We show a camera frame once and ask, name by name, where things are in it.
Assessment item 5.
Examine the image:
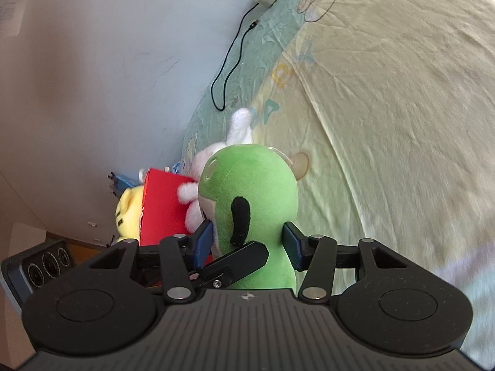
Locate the yellow tiger plush toy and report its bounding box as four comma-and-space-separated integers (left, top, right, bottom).
115, 185, 144, 241

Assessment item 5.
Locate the green plush toy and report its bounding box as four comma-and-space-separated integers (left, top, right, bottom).
198, 144, 299, 291

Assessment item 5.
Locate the red cardboard box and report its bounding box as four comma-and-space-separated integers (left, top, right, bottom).
140, 168, 193, 246

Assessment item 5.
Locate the blue plastic package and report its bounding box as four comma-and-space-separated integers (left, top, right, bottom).
108, 172, 141, 198

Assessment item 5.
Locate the white rabbit plush toy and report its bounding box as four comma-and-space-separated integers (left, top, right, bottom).
176, 107, 254, 233

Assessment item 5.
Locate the green yellow cartoon bedsheet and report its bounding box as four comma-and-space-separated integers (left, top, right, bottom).
182, 0, 494, 369

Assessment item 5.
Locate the black charger cable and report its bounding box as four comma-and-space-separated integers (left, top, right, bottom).
209, 0, 268, 113

